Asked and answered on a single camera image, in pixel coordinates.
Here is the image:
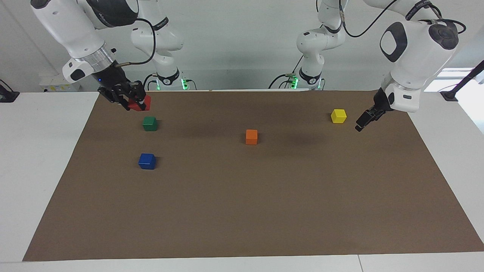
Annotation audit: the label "black left base cable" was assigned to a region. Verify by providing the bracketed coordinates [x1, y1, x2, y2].
[268, 56, 303, 90]

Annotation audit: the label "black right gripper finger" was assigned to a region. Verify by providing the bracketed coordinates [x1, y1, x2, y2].
[130, 81, 147, 105]
[98, 88, 131, 110]

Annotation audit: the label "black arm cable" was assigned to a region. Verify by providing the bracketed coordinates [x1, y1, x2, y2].
[113, 17, 157, 68]
[338, 0, 466, 38]

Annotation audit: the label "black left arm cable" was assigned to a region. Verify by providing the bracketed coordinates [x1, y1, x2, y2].
[338, 0, 466, 38]

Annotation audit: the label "red wooden block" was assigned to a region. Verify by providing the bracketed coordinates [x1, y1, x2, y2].
[129, 94, 152, 112]

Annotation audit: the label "brown table mat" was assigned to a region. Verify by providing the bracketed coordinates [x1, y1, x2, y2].
[23, 90, 484, 262]

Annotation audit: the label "black camera stand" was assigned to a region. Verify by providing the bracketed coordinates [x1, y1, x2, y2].
[440, 60, 484, 102]

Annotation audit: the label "white power box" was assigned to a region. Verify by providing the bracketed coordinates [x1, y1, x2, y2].
[39, 73, 82, 93]

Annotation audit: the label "black table clamp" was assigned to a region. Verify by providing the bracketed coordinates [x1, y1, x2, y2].
[0, 79, 20, 103]

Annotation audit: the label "blue wooden block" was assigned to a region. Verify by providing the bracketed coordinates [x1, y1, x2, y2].
[138, 153, 157, 170]

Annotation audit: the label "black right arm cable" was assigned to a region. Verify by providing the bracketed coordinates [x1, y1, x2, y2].
[113, 17, 157, 68]

